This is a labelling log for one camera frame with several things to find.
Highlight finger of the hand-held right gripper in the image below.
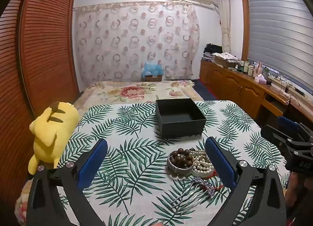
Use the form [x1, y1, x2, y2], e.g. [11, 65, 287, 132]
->
[277, 116, 313, 143]
[260, 124, 313, 174]

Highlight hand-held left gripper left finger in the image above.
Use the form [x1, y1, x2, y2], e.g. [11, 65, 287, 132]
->
[26, 139, 109, 226]

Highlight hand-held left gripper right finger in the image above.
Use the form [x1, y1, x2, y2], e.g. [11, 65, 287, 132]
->
[205, 137, 287, 226]

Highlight white pearl necklace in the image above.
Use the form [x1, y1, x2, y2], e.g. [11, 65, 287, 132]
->
[189, 149, 216, 177]

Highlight silver hairpin with purple ornament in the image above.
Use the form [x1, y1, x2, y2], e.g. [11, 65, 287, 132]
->
[169, 176, 216, 208]

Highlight brown wooden bead bracelet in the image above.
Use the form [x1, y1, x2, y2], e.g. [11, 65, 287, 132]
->
[169, 148, 194, 168]

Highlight silver bangle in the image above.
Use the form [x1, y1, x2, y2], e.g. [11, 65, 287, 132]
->
[167, 155, 195, 176]

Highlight black square box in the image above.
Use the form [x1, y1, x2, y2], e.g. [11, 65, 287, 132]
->
[156, 98, 207, 140]

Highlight green leaf print tablecloth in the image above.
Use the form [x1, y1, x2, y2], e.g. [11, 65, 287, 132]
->
[57, 100, 291, 226]

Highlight pink tissue box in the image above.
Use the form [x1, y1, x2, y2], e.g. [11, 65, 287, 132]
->
[254, 74, 267, 85]

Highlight yellow plush toy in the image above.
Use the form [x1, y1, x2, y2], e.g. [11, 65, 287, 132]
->
[28, 101, 81, 182]

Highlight long wooden cabinet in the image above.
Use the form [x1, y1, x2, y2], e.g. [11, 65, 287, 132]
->
[199, 58, 313, 129]

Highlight group of small bottles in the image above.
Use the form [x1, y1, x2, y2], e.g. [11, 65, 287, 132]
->
[234, 60, 255, 76]

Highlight flat cardboard box with papers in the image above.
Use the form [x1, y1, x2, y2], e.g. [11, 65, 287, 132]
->
[211, 52, 239, 68]

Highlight grey window blind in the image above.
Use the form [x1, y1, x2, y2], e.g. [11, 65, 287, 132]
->
[245, 0, 313, 95]

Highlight small cardboard box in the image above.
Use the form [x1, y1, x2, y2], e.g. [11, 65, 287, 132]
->
[144, 74, 163, 83]

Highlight pile of dark clothes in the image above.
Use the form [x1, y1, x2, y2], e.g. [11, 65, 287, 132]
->
[203, 43, 223, 58]

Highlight blue plastic bag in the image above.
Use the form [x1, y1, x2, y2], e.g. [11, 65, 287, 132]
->
[141, 61, 164, 76]

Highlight beige window curtain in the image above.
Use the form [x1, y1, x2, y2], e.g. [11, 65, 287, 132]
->
[215, 0, 232, 54]

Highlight wooden louvered wardrobe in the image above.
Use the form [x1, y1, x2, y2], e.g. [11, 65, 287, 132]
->
[0, 0, 82, 217]

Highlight red knotted string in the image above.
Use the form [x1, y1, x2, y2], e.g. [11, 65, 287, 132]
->
[202, 170, 224, 191]

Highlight wooden window frame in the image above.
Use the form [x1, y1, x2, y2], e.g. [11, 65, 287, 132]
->
[240, 0, 300, 62]

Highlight ring patterned sheer curtain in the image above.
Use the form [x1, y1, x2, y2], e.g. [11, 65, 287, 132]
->
[73, 1, 201, 87]

